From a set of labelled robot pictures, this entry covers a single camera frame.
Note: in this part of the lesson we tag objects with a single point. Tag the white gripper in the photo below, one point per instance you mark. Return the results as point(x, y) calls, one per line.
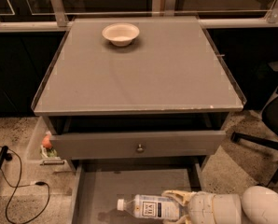
point(201, 207)

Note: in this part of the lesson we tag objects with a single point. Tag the clear plastic water bottle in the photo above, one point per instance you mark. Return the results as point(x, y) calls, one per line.
point(150, 206)

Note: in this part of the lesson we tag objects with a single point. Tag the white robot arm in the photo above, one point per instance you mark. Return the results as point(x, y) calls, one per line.
point(257, 205)

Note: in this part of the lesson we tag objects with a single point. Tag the round metal drawer knob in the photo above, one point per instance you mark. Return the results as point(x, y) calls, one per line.
point(140, 149)

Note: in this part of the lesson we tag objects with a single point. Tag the grey open middle drawer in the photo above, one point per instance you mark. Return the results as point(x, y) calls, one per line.
point(99, 186)

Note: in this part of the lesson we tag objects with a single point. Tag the grey drawer cabinet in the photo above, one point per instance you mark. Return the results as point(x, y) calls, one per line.
point(169, 79)

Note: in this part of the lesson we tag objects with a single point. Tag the grey top drawer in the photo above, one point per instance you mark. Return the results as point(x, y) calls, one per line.
point(88, 146)

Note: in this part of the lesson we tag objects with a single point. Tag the black office chair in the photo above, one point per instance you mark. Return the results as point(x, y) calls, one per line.
point(269, 125)

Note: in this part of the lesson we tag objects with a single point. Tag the green white packet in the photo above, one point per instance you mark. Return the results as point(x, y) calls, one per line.
point(48, 153)

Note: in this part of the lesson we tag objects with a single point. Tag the orange round toy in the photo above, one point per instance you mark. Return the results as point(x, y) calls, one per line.
point(46, 142)

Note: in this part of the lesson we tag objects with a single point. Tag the white paper bowl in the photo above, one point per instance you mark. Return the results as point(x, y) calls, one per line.
point(120, 34)

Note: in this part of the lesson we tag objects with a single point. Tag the left metal window bracket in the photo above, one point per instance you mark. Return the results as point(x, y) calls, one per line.
point(59, 13)

